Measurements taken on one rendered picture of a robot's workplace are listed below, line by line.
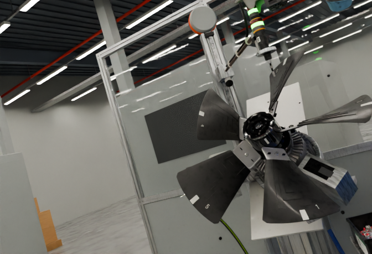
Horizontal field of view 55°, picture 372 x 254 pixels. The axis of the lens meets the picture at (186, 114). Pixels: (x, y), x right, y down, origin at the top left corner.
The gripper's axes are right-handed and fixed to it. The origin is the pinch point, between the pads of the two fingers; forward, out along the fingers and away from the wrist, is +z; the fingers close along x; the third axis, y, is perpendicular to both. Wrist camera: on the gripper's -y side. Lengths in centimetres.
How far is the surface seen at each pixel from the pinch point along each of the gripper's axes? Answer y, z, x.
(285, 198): 67, 1, -20
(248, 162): 56, 14, -4
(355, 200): 93, -5, 71
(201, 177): 56, 30, -11
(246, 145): 50, 13, -4
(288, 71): 28.3, -5.8, 10.3
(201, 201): 63, 32, -13
